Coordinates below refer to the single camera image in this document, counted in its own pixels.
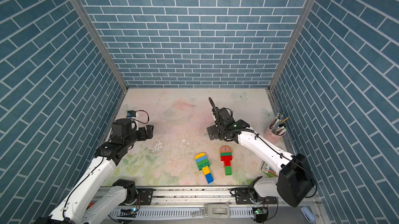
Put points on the long green lego brick back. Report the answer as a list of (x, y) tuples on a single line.
[(203, 163)]

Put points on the long blue lego brick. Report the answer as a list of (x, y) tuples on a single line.
[(201, 159)]

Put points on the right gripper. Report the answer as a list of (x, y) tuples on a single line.
[(214, 128)]

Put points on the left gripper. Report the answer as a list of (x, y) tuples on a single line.
[(144, 136)]

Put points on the pack of coloured markers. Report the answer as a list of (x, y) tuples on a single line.
[(265, 168)]

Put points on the long green lego brick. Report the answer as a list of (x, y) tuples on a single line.
[(203, 166), (226, 154), (203, 163)]

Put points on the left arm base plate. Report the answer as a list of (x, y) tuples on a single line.
[(145, 196)]

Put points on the small green lego brick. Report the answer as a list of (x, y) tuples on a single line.
[(228, 170)]

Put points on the small yellow lego brick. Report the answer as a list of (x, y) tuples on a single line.
[(206, 170)]

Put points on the pink pen cup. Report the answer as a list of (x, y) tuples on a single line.
[(277, 129)]

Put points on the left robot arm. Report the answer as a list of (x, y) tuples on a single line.
[(76, 208)]

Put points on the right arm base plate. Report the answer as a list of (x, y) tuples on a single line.
[(243, 196)]

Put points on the white slotted cable duct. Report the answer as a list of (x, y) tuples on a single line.
[(175, 213)]

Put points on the light blue stapler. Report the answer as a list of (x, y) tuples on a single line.
[(309, 216)]

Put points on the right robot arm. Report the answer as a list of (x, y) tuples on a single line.
[(294, 179)]

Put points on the small blue lego brick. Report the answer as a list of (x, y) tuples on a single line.
[(209, 178)]

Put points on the long red lego brick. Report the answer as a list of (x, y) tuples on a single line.
[(226, 158)]

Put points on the long green lego brick front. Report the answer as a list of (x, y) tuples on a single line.
[(226, 154)]

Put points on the yellow rounded lego brick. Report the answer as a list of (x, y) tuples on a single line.
[(200, 155)]

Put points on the orange round lego piece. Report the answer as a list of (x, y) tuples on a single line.
[(225, 149)]

